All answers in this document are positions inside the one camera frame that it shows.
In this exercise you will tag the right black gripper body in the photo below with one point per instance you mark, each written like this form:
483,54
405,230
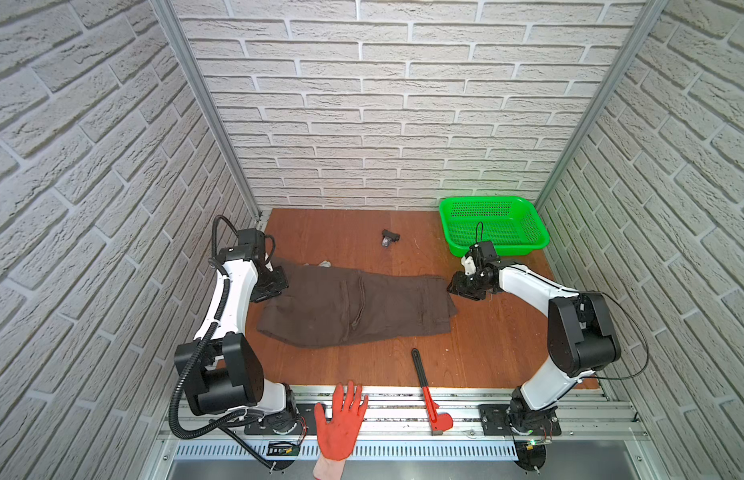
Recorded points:
471,286

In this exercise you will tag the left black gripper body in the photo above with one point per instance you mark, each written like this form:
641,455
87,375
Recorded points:
275,285

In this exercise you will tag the brown trousers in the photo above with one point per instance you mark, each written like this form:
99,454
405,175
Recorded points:
330,307

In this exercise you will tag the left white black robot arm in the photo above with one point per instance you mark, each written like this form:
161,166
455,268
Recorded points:
221,380

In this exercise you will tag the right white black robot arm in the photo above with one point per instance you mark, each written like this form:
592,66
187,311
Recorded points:
581,338

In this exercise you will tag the green plastic basket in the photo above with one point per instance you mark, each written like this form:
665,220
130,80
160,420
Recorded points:
510,223

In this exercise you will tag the small black clamp part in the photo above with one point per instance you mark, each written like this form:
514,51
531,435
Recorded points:
389,237

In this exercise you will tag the red black pipe wrench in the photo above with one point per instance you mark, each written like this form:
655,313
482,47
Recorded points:
439,422

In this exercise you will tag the red work glove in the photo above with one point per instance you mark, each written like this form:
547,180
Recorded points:
337,436

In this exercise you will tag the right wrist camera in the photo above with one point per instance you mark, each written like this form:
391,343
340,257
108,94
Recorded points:
480,256

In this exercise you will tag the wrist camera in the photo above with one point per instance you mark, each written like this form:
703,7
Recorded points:
251,244
480,256

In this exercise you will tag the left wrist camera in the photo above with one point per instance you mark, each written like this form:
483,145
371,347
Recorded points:
251,244

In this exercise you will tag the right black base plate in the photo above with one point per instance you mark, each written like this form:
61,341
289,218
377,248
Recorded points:
511,419

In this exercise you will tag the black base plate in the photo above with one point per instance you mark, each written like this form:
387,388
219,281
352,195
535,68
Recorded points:
296,421
511,419

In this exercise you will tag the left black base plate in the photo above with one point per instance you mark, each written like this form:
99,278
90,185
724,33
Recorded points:
296,421

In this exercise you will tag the aluminium mounting rail frame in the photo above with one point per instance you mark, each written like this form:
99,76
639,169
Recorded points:
590,437

